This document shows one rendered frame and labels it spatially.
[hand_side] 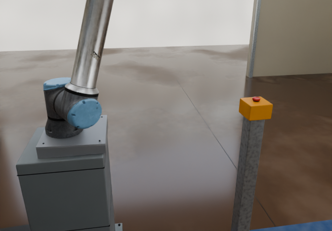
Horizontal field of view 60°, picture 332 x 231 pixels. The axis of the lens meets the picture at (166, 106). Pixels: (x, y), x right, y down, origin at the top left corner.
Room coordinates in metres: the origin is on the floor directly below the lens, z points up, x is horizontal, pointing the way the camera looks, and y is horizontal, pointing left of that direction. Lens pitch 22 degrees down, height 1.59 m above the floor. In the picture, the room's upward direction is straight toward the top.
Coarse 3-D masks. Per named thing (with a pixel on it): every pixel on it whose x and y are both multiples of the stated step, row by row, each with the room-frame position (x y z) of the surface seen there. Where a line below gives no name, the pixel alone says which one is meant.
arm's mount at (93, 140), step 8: (104, 120) 1.46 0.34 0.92; (88, 128) 1.37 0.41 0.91; (96, 128) 1.37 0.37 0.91; (104, 128) 1.37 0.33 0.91; (48, 136) 1.27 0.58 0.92; (80, 136) 1.28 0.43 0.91; (88, 136) 1.29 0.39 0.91; (96, 136) 1.29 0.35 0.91; (104, 136) 1.29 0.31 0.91; (40, 144) 1.20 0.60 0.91; (48, 144) 1.20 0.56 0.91; (56, 144) 1.20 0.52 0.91; (64, 144) 1.21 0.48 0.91; (72, 144) 1.21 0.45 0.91; (80, 144) 1.21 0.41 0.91; (88, 144) 1.21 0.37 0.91; (96, 144) 1.22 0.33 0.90; (104, 144) 1.22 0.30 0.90; (40, 152) 1.18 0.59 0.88; (48, 152) 1.18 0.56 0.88; (56, 152) 1.19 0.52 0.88; (64, 152) 1.19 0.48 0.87; (72, 152) 1.20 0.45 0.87; (80, 152) 1.20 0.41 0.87; (88, 152) 1.21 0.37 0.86; (96, 152) 1.22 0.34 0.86; (104, 152) 1.22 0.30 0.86
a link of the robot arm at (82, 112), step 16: (96, 0) 1.24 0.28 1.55; (112, 0) 1.28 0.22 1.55; (96, 16) 1.23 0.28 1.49; (80, 32) 1.25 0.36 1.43; (96, 32) 1.22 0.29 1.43; (80, 48) 1.22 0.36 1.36; (96, 48) 1.22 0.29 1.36; (80, 64) 1.20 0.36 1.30; (96, 64) 1.22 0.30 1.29; (80, 80) 1.19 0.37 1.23; (96, 80) 1.24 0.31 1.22; (64, 96) 1.18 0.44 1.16; (80, 96) 1.16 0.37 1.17; (96, 96) 1.21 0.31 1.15; (64, 112) 1.15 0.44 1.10; (80, 112) 1.13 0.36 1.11; (96, 112) 1.18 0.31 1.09; (80, 128) 1.14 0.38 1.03
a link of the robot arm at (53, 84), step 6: (54, 78) 1.38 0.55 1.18; (60, 78) 1.38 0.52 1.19; (66, 78) 1.37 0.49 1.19; (48, 84) 1.28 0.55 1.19; (54, 84) 1.27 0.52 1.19; (60, 84) 1.27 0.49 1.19; (48, 90) 1.27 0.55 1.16; (54, 90) 1.27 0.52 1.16; (60, 90) 1.26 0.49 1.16; (48, 96) 1.27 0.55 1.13; (54, 96) 1.25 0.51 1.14; (48, 102) 1.27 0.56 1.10; (54, 102) 1.23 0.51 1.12; (48, 108) 1.28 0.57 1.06; (54, 108) 1.23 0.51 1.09; (48, 114) 1.29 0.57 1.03; (54, 114) 1.27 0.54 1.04
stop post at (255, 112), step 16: (240, 112) 1.36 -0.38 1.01; (256, 112) 1.28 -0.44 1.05; (256, 128) 1.30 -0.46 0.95; (240, 144) 1.37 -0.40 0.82; (256, 144) 1.31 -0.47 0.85; (240, 160) 1.35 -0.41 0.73; (256, 160) 1.31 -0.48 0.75; (240, 176) 1.33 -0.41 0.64; (256, 176) 1.31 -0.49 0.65; (240, 192) 1.31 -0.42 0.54; (240, 208) 1.30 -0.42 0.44; (240, 224) 1.30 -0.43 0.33
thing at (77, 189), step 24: (24, 168) 1.13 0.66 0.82; (48, 168) 1.15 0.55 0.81; (72, 168) 1.16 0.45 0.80; (96, 168) 1.18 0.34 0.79; (24, 192) 1.13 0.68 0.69; (48, 192) 1.14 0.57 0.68; (72, 192) 1.16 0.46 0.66; (96, 192) 1.18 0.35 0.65; (48, 216) 1.14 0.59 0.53; (72, 216) 1.16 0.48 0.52; (96, 216) 1.18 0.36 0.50
